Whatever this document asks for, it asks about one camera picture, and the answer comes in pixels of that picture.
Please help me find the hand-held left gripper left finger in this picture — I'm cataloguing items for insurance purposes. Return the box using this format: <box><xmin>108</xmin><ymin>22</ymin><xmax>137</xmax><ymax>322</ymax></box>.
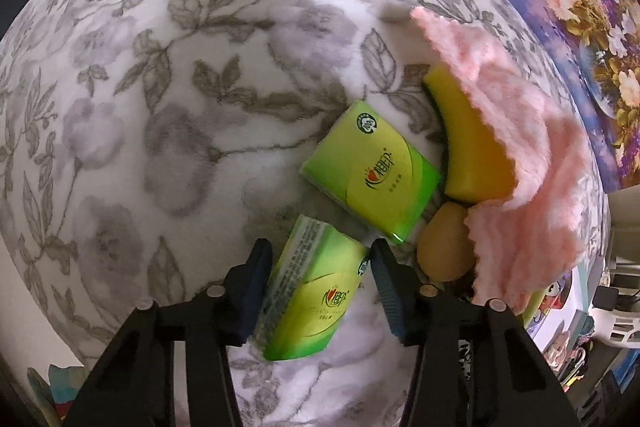
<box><xmin>62</xmin><ymin>238</ymin><xmax>274</xmax><ymax>427</ymax></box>

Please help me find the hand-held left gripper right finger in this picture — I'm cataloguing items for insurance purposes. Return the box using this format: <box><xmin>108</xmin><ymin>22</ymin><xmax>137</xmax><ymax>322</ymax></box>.
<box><xmin>369</xmin><ymin>238</ymin><xmax>588</xmax><ymax>427</ymax></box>

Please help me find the green tissue pack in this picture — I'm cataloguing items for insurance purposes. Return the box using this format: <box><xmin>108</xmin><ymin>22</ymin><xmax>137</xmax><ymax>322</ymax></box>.
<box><xmin>300</xmin><ymin>101</ymin><xmax>443</xmax><ymax>247</ymax></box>
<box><xmin>259</xmin><ymin>214</ymin><xmax>371</xmax><ymax>362</ymax></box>

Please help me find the yellow sponge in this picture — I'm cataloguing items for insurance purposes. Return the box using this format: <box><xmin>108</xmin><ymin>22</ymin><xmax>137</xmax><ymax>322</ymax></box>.
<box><xmin>422</xmin><ymin>64</ymin><xmax>517</xmax><ymax>202</ymax></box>

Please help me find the pink fluffy cloth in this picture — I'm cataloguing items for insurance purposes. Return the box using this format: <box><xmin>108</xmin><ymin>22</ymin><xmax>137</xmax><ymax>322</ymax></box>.
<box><xmin>410</xmin><ymin>6</ymin><xmax>593</xmax><ymax>312</ymax></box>

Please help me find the tan potato shaped toy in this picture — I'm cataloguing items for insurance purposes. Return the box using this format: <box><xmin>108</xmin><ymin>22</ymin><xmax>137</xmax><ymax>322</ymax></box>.
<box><xmin>416</xmin><ymin>202</ymin><xmax>476</xmax><ymax>283</ymax></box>

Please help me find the cartoon printed box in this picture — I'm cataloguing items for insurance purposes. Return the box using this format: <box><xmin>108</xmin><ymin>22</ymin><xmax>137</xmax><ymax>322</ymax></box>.
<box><xmin>520</xmin><ymin>267</ymin><xmax>581</xmax><ymax>343</ymax></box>

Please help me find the grey floral blanket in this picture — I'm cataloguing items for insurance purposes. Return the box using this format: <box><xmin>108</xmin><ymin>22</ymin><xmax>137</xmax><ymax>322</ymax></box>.
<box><xmin>0</xmin><ymin>0</ymin><xmax>613</xmax><ymax>427</ymax></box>

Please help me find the black power adapter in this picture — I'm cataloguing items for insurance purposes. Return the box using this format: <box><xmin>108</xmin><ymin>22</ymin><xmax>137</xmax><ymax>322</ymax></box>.
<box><xmin>597</xmin><ymin>284</ymin><xmax>621</xmax><ymax>313</ymax></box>

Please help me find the colourful printed bag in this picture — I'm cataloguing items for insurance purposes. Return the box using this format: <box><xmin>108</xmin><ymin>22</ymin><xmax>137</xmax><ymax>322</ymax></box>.
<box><xmin>27</xmin><ymin>364</ymin><xmax>86</xmax><ymax>427</ymax></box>

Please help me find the white plastic basket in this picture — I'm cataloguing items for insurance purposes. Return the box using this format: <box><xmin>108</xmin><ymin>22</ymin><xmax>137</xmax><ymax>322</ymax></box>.
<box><xmin>590</xmin><ymin>307</ymin><xmax>640</xmax><ymax>353</ymax></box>

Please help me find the floral painting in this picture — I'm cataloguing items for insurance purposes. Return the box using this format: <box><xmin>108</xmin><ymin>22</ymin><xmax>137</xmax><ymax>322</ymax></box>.
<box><xmin>460</xmin><ymin>0</ymin><xmax>640</xmax><ymax>192</ymax></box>

